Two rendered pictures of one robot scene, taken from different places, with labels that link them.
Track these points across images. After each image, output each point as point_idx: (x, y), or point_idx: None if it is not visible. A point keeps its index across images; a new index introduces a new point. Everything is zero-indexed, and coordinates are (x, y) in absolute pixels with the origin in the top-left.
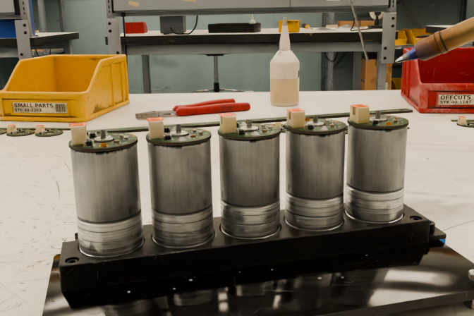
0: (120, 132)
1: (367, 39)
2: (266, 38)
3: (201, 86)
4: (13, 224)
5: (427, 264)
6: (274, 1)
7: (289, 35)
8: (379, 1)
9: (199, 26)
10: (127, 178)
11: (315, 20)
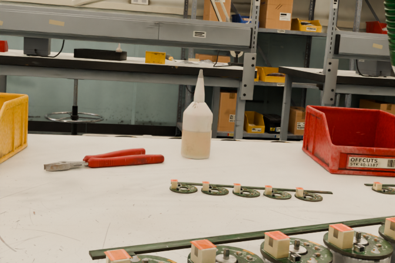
0: (147, 252)
1: (228, 76)
2: (133, 67)
3: (57, 107)
4: None
5: None
6: (142, 32)
7: (156, 66)
8: (241, 41)
9: (59, 47)
10: None
11: (174, 51)
